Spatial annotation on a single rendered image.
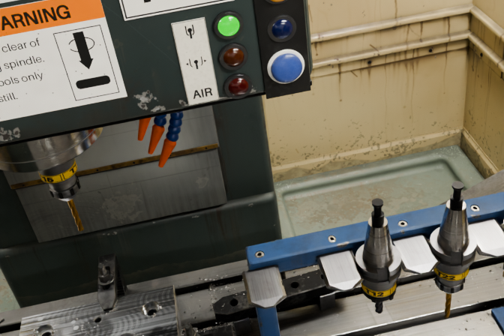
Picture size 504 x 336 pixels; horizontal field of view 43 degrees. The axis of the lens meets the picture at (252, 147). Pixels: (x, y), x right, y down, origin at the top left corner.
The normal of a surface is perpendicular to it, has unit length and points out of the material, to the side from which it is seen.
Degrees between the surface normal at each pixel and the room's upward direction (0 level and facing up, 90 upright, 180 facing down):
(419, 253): 0
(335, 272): 0
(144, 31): 90
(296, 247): 0
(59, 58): 90
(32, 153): 90
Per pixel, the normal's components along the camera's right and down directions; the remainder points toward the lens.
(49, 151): 0.40, 0.50
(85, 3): 0.17, 0.56
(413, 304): -0.12, -0.80
